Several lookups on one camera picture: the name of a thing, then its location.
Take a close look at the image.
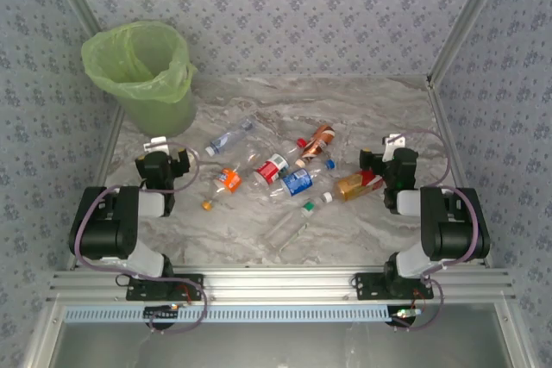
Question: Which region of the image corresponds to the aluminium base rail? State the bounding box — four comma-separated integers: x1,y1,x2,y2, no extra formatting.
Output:
46,267,517,303

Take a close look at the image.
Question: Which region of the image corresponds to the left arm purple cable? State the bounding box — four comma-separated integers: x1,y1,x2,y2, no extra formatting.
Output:
71,140,209,335

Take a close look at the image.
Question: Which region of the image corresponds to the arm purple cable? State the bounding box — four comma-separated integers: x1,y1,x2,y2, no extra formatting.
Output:
392,128,480,333
71,140,209,335

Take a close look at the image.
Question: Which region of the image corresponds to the right aluminium frame post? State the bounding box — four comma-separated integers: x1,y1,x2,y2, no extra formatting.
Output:
425,0,517,84

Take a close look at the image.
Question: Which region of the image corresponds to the right aluminium side rail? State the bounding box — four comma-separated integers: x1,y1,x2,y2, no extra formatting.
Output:
425,77,495,268

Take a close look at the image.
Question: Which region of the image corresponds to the clear bottle green cap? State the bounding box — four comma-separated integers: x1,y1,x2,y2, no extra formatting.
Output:
261,200,318,253

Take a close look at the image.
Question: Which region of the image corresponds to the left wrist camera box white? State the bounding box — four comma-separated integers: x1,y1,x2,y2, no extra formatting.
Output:
143,136,169,154

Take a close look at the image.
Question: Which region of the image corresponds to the blue slotted cable duct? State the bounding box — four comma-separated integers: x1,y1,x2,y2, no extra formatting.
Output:
63,305,394,325

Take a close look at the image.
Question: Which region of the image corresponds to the orange label bottle orange cap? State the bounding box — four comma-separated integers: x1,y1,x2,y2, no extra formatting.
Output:
201,147,262,213

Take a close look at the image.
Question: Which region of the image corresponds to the brown label bottle cream cap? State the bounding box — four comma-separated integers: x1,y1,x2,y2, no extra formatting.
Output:
295,124,336,167

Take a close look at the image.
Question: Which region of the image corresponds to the yellow tea bottle white cap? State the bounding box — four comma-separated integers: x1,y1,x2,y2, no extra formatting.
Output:
322,169,385,204

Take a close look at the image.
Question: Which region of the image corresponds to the aluminium side rail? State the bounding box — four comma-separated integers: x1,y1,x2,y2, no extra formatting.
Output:
64,104,126,270
425,77,495,268

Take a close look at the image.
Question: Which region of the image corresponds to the left aluminium side rail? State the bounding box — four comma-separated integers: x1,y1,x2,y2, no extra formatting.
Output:
64,104,126,270

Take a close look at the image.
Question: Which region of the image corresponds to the clear bottle pale blue label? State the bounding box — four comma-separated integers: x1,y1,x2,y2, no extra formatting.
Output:
204,116,259,158

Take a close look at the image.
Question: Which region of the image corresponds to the green-lined trash bin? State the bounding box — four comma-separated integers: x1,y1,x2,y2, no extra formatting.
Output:
80,19,199,105

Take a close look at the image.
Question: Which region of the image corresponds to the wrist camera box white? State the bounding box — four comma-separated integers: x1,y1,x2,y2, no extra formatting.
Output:
143,136,169,154
382,134,409,160

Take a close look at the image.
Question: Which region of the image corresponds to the green plastic bin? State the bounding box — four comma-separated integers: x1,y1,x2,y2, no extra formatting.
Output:
116,83,198,139

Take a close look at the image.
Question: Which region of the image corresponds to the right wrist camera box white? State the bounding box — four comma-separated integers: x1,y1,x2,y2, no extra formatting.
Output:
382,134,409,160

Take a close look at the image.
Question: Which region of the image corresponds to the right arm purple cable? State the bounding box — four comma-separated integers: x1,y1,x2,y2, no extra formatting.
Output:
392,128,480,333

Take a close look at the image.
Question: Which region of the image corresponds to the blue label bottle blue cap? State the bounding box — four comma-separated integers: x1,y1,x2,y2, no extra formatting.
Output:
258,159,336,202

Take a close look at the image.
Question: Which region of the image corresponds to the red label bottle red cap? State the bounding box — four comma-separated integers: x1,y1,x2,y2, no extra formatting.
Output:
252,137,308,186

